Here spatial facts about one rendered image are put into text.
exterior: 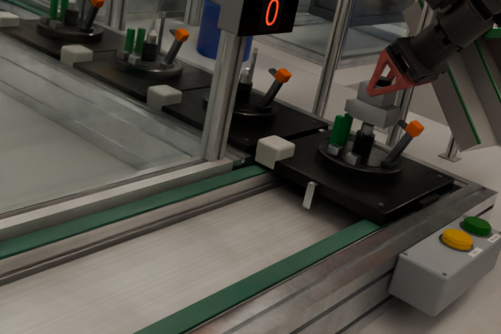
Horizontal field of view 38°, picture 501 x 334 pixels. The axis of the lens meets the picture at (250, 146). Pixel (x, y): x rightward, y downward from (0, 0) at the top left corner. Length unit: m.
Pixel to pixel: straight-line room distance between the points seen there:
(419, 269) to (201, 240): 0.28
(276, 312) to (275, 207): 0.34
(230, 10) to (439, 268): 0.43
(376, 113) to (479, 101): 0.35
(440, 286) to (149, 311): 0.36
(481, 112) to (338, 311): 0.66
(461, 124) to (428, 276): 0.43
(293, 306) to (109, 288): 0.21
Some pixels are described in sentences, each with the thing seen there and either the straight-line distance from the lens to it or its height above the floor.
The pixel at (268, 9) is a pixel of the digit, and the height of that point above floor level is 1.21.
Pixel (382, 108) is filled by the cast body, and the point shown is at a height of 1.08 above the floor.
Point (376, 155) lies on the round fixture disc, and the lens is 1.18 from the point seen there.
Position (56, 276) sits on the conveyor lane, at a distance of 0.85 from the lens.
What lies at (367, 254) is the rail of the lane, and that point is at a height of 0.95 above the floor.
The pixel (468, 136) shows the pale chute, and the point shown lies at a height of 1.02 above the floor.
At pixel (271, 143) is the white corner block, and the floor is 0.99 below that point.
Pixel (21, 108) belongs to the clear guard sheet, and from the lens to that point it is 0.83.
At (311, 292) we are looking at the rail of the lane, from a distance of 0.82.
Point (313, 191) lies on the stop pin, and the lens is 1.07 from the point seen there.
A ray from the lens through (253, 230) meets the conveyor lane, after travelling 1.01.
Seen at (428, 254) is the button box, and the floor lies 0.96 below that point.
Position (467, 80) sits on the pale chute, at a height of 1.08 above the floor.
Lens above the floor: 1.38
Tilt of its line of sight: 21 degrees down
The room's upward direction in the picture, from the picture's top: 12 degrees clockwise
